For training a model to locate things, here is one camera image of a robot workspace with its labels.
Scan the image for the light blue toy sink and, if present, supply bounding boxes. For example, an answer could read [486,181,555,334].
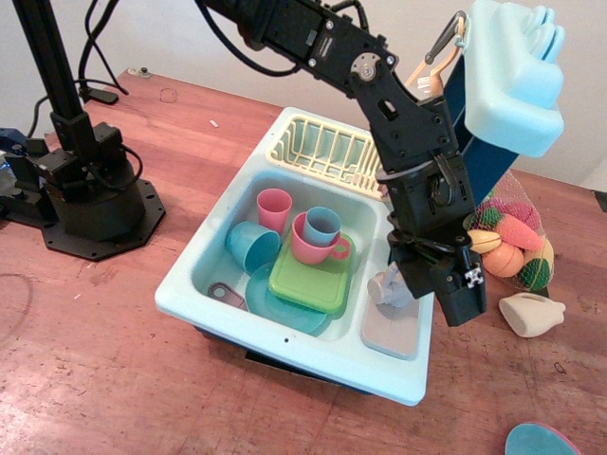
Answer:
[156,108,433,406]

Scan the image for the teal cup lying sideways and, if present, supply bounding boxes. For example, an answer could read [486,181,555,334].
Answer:
[225,221,282,275]

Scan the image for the pink mug with handle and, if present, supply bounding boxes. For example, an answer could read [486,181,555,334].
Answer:
[290,212,351,265]

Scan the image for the blue-grey small cup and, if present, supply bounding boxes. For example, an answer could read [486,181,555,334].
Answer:
[303,207,341,246]

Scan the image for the blue backboard with shelf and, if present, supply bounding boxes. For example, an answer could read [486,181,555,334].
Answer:
[435,1,565,203]

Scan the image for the toy dish brush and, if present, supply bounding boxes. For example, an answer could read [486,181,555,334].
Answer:
[405,39,464,97]

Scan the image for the cream dish rack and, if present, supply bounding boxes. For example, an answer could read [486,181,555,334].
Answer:
[266,114,385,201]

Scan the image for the grey hanging utensil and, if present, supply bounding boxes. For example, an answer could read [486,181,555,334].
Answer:
[424,10,467,64]

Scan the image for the green cutting board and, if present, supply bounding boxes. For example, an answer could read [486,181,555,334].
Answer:
[268,232,356,314]

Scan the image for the black cable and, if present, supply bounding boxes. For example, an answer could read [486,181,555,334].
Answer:
[78,0,129,96]

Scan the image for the net bag of toy food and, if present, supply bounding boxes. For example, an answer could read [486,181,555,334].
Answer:
[463,173,555,292]

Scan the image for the pink tumbler cup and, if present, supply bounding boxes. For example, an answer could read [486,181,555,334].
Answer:
[257,188,292,235]

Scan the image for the grey faucet lever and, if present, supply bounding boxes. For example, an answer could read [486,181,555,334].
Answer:
[382,262,399,288]

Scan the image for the cream toy bottle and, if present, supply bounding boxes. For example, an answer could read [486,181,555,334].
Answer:
[498,292,566,338]

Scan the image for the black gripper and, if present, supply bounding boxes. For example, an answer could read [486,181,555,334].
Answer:
[377,154,487,327]

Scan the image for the teal plate at edge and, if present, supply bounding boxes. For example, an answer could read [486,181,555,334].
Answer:
[505,422,581,455]

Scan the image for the grey toy faucet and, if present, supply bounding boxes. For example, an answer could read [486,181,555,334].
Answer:
[360,267,419,359]

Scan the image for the teal plate in sink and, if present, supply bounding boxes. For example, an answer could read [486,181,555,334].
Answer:
[245,264,327,333]

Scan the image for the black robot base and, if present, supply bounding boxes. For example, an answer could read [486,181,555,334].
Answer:
[1,122,166,261]

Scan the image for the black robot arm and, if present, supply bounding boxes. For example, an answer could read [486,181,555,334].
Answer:
[198,1,487,326]

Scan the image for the brown utensil handle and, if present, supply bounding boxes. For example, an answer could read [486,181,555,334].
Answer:
[207,282,248,311]

